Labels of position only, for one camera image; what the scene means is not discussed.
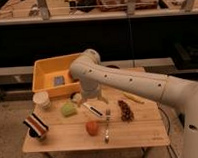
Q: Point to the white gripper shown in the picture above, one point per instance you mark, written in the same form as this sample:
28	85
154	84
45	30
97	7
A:
91	90

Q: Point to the dark purple grape bunch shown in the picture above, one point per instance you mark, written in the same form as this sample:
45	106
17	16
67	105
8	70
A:
126	113

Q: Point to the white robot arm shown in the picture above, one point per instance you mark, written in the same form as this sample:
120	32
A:
159	88

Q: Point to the white paper cup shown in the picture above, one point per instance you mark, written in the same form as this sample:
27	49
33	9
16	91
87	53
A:
42	99

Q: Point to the silver metal fork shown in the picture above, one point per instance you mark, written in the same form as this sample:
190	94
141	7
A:
107	115

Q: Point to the orange tomato toy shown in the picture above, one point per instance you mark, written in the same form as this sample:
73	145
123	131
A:
92	128

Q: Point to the green plush toy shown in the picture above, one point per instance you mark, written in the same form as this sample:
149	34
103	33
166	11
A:
68	109

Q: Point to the yellow banana toy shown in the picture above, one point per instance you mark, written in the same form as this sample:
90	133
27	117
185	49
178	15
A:
133	97

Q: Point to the wooden folding table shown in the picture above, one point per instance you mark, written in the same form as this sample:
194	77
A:
131	125

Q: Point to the blue sponge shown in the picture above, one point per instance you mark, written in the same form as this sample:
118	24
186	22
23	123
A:
58	80

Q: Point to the yellow plastic bin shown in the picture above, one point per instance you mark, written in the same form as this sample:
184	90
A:
46	69

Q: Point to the striped brown white block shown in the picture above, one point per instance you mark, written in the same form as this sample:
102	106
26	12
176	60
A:
37	128

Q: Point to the white black handled brush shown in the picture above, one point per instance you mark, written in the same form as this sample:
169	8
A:
76	98

